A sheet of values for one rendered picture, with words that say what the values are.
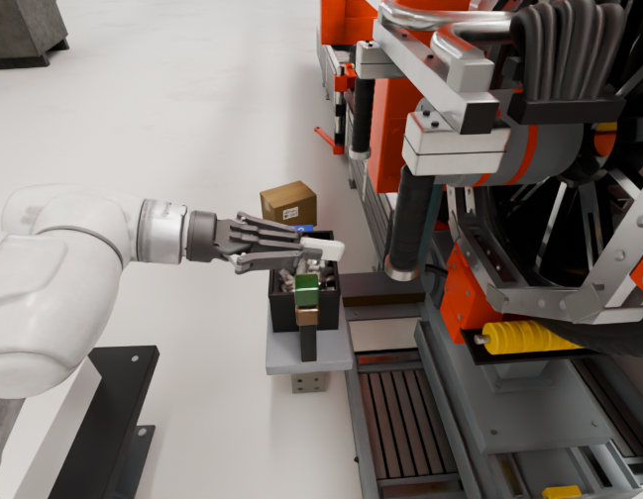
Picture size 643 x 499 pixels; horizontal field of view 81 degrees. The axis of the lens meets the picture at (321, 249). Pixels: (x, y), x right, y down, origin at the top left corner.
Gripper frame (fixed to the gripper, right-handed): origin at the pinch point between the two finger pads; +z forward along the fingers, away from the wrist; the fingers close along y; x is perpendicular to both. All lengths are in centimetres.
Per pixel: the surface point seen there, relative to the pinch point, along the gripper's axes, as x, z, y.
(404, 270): -8.2, 6.6, -13.2
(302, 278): 5.0, -2.1, -1.8
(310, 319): 11.7, 0.6, -4.5
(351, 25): -9, 59, 234
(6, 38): 104, -230, 424
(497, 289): 0.0, 31.0, -5.9
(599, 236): -15.1, 37.4, -9.1
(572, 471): 39, 67, -22
